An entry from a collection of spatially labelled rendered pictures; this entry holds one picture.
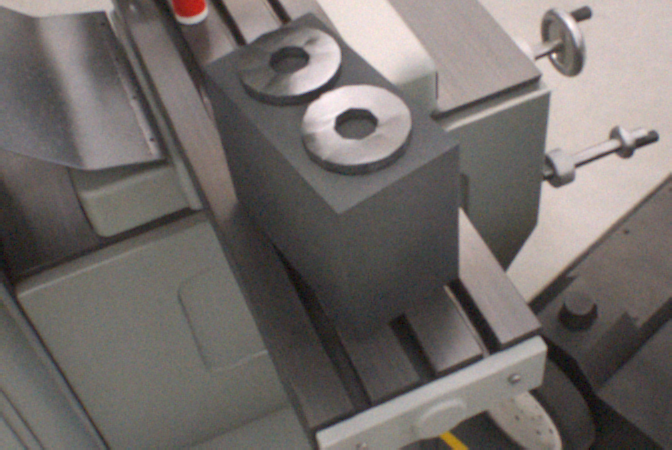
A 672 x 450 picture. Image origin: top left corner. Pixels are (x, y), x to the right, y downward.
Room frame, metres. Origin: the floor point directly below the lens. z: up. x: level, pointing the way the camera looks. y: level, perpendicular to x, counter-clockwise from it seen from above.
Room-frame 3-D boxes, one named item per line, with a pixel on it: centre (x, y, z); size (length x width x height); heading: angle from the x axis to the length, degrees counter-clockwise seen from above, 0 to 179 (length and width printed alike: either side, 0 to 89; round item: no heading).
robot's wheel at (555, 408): (0.62, -0.22, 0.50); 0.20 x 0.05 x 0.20; 35
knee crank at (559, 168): (1.01, -0.44, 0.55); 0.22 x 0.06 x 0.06; 106
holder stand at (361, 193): (0.59, 0.00, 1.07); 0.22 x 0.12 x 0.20; 28
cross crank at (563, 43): (1.14, -0.37, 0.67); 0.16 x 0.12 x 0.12; 106
